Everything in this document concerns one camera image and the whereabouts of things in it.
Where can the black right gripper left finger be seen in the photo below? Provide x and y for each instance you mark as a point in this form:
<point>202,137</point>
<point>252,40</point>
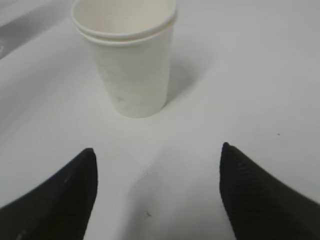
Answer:
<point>59,208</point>

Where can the white paper cup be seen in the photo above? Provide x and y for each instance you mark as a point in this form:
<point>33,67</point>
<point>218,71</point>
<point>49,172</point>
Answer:
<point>130,42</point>

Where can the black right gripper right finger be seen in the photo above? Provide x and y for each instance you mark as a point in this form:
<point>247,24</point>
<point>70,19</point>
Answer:
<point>259,206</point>

